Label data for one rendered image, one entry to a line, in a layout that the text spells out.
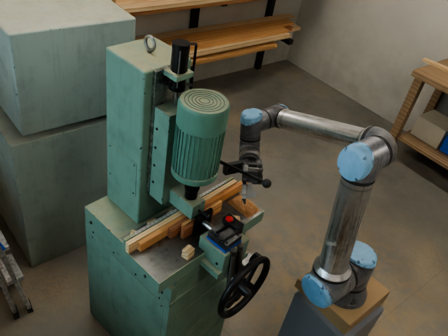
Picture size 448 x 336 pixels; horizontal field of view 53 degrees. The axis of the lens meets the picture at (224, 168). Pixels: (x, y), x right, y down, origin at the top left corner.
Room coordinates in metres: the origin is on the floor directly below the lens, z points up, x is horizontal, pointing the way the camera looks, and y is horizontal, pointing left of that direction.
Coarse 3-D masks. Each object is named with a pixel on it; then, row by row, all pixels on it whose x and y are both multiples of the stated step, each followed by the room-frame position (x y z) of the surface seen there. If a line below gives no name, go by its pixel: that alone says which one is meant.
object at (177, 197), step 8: (184, 184) 1.37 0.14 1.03; (176, 192) 1.31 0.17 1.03; (184, 192) 1.32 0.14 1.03; (176, 200) 1.30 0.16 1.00; (184, 200) 1.28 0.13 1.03; (200, 200) 1.30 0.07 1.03; (184, 208) 1.27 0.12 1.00; (192, 208) 1.25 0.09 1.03; (200, 208) 1.28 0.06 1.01; (192, 216) 1.25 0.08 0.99
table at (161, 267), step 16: (224, 208) 1.42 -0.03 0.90; (160, 240) 1.17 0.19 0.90; (176, 240) 1.19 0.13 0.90; (192, 240) 1.21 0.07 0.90; (128, 256) 1.08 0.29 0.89; (144, 256) 1.08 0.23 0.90; (160, 256) 1.10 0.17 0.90; (176, 256) 1.11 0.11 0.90; (144, 272) 1.02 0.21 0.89; (160, 272) 1.03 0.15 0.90; (176, 272) 1.04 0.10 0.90; (224, 272) 1.12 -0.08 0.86; (160, 288) 0.98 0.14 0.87
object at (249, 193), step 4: (244, 184) 1.39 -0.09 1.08; (248, 184) 1.39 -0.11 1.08; (244, 188) 1.36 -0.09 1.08; (248, 188) 1.38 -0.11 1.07; (244, 192) 1.35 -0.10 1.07; (248, 192) 1.36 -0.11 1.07; (252, 192) 1.36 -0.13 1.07; (256, 192) 1.37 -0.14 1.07; (244, 196) 1.34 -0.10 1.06; (248, 196) 1.35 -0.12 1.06; (252, 196) 1.35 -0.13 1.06; (244, 200) 1.32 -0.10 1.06
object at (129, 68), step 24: (120, 48) 1.46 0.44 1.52; (144, 48) 1.50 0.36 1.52; (168, 48) 1.54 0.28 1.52; (120, 72) 1.40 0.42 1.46; (144, 72) 1.33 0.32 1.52; (120, 96) 1.40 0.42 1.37; (144, 96) 1.33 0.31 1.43; (120, 120) 1.40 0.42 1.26; (144, 120) 1.33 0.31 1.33; (120, 144) 1.40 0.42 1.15; (144, 144) 1.34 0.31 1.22; (120, 168) 1.39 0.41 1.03; (144, 168) 1.34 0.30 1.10; (120, 192) 1.40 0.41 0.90; (144, 192) 1.35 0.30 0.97; (144, 216) 1.35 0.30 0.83
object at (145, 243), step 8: (240, 184) 1.55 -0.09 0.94; (224, 192) 1.48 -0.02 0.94; (232, 192) 1.51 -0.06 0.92; (208, 200) 1.41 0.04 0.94; (216, 200) 1.42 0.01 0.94; (224, 200) 1.47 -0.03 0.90; (168, 224) 1.23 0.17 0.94; (160, 232) 1.18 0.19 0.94; (144, 240) 1.12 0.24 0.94; (152, 240) 1.14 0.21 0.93; (144, 248) 1.11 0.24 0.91
